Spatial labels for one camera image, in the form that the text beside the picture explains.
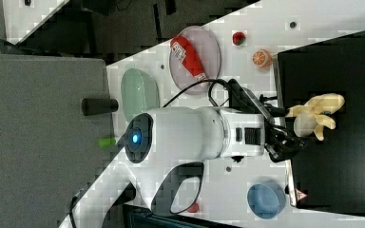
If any red ketchup bottle toy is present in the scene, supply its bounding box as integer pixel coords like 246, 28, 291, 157
170, 36, 207, 81

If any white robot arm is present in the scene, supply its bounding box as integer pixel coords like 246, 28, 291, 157
124, 79, 306, 217

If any red tomato toy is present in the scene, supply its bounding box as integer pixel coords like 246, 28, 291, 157
232, 31, 246, 46

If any black toaster oven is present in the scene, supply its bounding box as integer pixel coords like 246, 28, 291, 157
278, 30, 365, 217

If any orange slice toy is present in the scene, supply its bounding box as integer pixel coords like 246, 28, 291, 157
252, 49, 272, 68

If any black cylinder post upper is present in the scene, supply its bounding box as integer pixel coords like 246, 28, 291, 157
81, 98, 119, 116

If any peeled banana toy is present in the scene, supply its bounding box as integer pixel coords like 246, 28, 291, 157
286, 93, 345, 141

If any green lime toy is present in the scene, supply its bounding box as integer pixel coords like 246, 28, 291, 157
98, 138, 116, 148

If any lilac oval plate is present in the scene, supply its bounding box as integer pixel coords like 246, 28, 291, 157
169, 27, 221, 89

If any blue cup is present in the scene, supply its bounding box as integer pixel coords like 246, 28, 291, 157
247, 182, 286, 219

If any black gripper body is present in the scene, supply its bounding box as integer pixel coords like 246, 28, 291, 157
227, 79, 308, 162

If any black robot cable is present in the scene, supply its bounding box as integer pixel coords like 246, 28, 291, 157
162, 78, 245, 108

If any green oval colander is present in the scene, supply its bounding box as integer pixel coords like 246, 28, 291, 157
121, 68, 160, 122

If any red strawberry toy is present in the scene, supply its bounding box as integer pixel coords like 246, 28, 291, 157
187, 202, 200, 213

